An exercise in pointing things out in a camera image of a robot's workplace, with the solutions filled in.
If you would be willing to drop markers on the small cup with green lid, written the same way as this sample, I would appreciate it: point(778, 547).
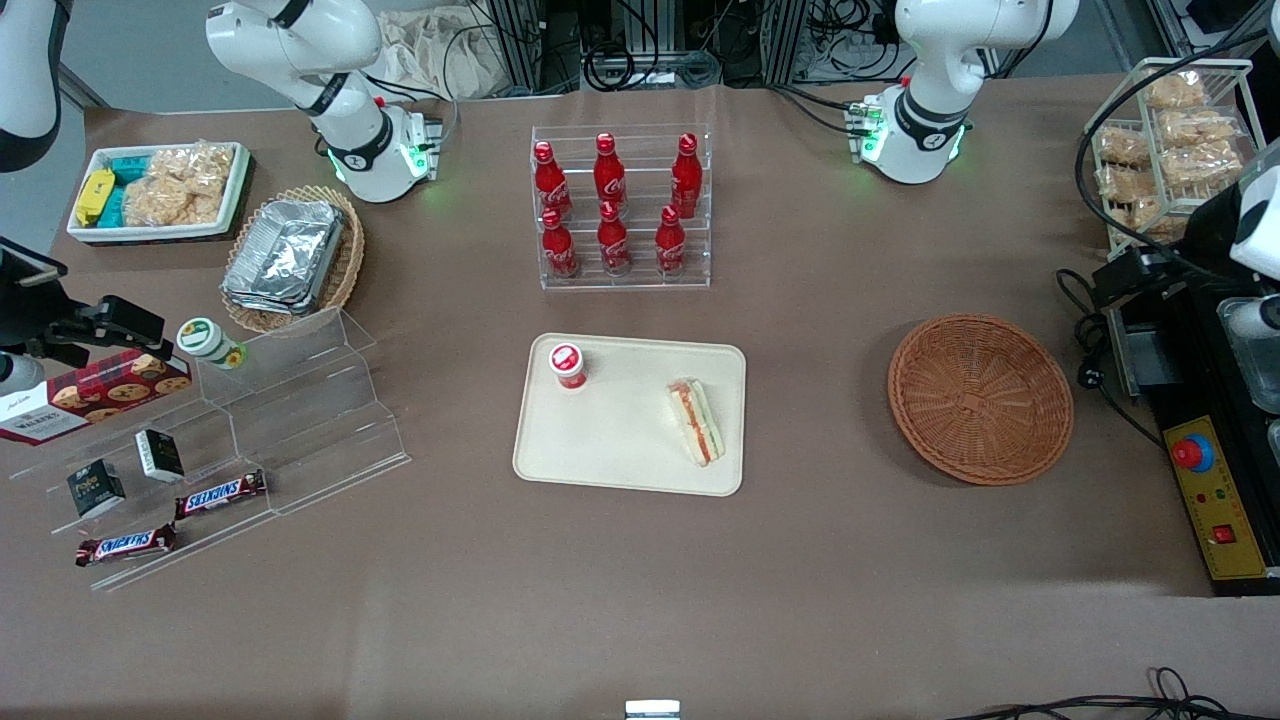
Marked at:
point(205, 340)

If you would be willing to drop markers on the triangular sandwich with orange filling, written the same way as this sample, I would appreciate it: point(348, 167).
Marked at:
point(697, 422)

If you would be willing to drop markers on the round brown wicker basket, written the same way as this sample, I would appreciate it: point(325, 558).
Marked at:
point(980, 400)

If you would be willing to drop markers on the aluminium profile frame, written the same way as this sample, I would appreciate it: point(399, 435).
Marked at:
point(518, 40)
point(787, 40)

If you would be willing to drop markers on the red cola bottle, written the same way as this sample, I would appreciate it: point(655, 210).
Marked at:
point(686, 180)
point(609, 172)
point(613, 245)
point(559, 248)
point(670, 245)
point(551, 185)

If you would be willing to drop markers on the oval light wicker basket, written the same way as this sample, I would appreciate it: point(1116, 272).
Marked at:
point(350, 255)

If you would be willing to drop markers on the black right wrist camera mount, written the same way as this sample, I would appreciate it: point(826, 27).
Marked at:
point(115, 322)

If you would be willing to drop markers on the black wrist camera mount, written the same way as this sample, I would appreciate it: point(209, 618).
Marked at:
point(115, 322)
point(1135, 275)

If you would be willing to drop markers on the small cup with red lid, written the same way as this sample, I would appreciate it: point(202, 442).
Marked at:
point(567, 364)

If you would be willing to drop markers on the yellow snack packet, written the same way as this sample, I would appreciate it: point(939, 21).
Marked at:
point(94, 195)

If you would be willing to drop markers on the small white box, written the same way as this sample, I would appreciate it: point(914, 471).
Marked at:
point(652, 710)

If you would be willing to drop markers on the small black carton box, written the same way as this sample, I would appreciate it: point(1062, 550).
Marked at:
point(96, 488)
point(160, 455)

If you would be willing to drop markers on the clear bag of rice crackers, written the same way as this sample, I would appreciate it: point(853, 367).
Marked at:
point(175, 185)

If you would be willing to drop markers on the clear acrylic bottle rack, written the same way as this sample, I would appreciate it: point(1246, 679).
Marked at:
point(640, 282)

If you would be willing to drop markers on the red tartan cookie box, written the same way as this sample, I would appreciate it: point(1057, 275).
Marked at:
point(95, 395)

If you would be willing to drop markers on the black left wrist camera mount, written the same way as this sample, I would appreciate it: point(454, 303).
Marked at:
point(1135, 275)

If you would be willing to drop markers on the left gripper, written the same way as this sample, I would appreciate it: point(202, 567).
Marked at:
point(1203, 232)

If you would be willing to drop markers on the stacked aluminium foil containers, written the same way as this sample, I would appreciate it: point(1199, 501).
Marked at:
point(285, 255)

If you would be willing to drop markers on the red emergency stop button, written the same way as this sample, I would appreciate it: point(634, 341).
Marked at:
point(1193, 453)

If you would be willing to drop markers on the clear bag of fried snacks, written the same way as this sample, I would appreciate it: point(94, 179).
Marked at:
point(1150, 220)
point(1195, 128)
point(1130, 183)
point(1125, 147)
point(1175, 90)
point(1205, 167)

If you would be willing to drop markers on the beige plastic serving tray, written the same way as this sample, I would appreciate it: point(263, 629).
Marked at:
point(620, 440)

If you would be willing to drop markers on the brown Snickers chocolate bar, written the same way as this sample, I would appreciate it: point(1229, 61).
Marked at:
point(125, 545)
point(220, 494)

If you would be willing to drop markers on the teal snack packet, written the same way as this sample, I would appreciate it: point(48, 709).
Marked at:
point(114, 208)
point(128, 166)

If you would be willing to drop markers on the white rectangular plastic bin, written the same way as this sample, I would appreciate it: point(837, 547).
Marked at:
point(235, 190)

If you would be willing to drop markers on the crumpled beige cloth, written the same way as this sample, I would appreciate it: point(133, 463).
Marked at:
point(440, 50)

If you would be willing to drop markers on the clear acrylic stepped display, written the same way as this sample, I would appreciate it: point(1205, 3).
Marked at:
point(320, 420)

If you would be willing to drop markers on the black countertop grill appliance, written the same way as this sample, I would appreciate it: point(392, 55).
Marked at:
point(1200, 360)

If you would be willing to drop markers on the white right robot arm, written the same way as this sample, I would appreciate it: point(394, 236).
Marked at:
point(330, 50)

